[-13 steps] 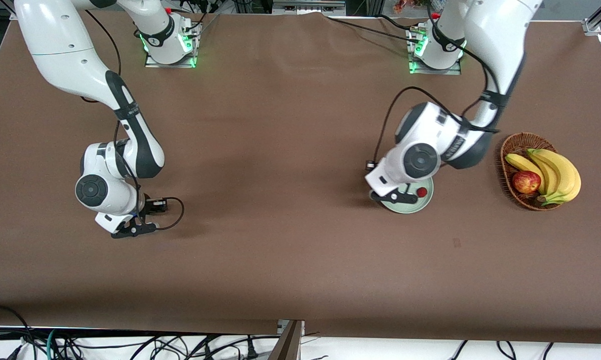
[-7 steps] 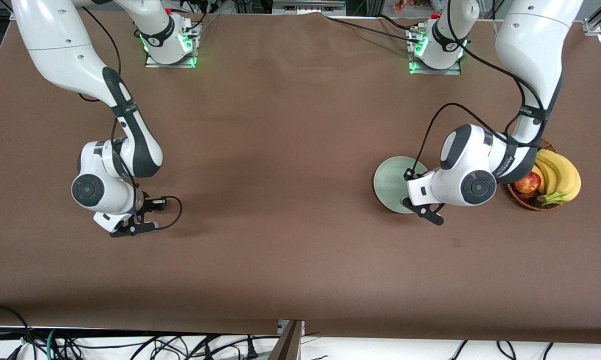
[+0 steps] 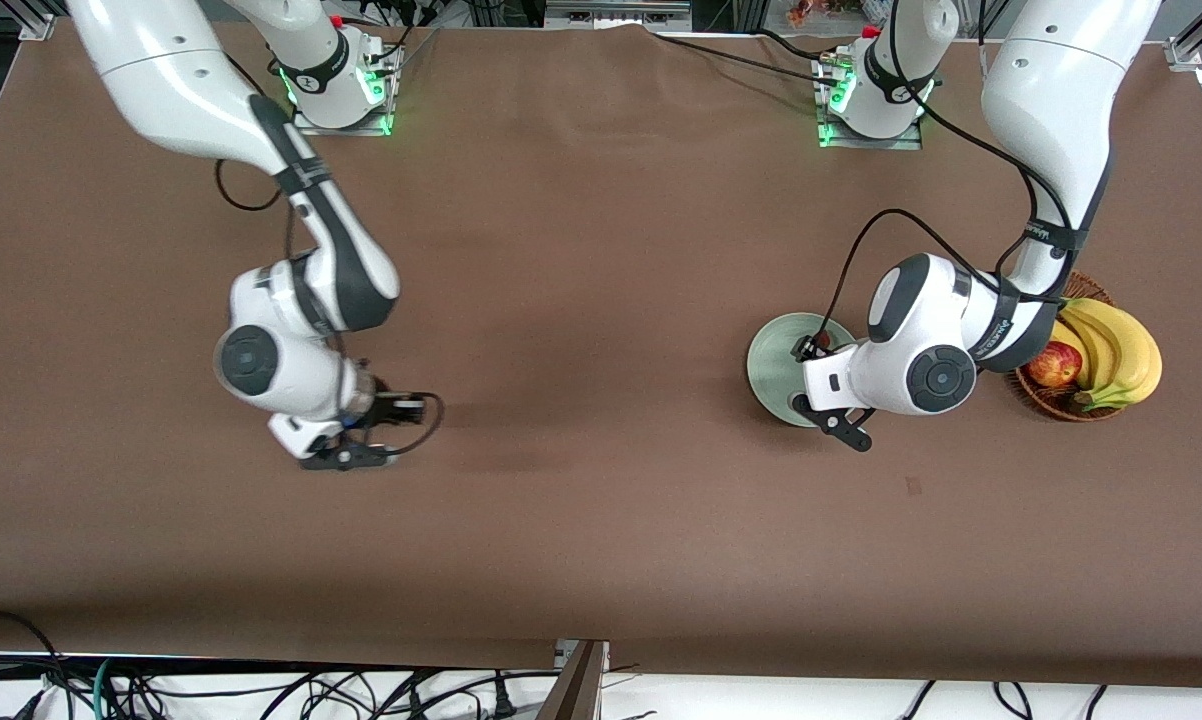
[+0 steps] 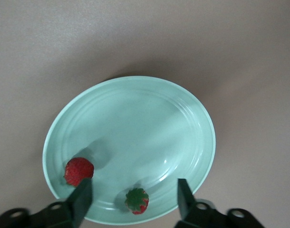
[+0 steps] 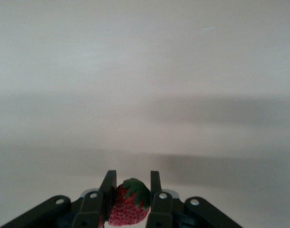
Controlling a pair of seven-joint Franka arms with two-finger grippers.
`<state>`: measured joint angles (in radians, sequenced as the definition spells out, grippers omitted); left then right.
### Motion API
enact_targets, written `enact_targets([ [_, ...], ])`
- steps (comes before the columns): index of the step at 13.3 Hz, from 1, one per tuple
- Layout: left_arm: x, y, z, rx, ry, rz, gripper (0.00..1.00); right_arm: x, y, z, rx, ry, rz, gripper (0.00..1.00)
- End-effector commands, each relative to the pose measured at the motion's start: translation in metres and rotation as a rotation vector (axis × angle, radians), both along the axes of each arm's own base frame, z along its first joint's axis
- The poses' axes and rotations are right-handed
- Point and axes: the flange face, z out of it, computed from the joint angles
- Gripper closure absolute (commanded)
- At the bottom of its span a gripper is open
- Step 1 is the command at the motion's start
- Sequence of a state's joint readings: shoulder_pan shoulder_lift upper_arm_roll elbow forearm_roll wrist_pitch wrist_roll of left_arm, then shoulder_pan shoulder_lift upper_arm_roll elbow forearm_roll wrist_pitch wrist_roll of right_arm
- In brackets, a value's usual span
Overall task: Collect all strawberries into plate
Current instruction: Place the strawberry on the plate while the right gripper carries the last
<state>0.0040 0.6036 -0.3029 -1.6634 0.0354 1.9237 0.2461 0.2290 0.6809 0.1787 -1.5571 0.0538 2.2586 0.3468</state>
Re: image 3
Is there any pale green round plate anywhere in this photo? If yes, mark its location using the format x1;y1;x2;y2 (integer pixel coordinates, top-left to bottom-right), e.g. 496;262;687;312
746;313;862;429

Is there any brown table cover sheet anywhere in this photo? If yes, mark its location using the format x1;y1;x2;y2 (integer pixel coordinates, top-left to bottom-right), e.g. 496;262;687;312
0;18;1202;691

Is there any red apple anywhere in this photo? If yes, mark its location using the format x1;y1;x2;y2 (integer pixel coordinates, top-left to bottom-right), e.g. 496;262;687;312
1026;341;1084;389

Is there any brown wicker basket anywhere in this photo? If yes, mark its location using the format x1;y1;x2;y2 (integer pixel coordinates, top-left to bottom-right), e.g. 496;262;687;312
1006;272;1127;423

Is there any yellow banana bunch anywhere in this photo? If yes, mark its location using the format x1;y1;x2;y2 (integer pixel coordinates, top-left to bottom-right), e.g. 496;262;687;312
1046;296;1163;413

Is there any aluminium table leg profile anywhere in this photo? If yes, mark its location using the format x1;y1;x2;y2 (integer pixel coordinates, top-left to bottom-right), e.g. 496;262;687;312
539;640;610;720

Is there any colourful background object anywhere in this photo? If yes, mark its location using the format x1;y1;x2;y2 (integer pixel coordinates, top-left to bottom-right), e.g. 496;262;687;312
789;0;867;26

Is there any grey metal box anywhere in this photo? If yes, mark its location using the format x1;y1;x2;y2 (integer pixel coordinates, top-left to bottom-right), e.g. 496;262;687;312
544;0;692;31

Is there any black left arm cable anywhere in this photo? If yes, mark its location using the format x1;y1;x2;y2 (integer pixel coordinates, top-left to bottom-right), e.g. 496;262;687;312
816;0;1077;346

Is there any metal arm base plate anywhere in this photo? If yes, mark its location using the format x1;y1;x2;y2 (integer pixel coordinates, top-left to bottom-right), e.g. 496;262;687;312
289;45;402;137
814;55;925;151

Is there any black table cable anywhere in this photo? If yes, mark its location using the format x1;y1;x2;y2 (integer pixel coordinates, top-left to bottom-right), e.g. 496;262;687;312
651;33;842;89
756;28;855;66

